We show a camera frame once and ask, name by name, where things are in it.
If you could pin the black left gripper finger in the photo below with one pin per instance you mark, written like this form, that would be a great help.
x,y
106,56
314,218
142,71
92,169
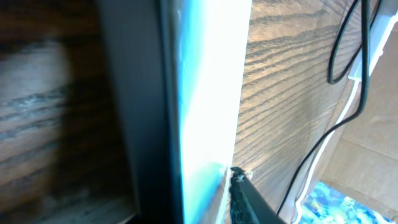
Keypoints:
x,y
247,206

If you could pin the Samsung Galaxy smartphone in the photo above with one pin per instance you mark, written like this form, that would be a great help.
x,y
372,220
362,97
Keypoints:
x,y
177,70

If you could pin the white power strip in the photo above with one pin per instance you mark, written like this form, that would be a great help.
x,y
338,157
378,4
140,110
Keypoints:
x,y
381,29

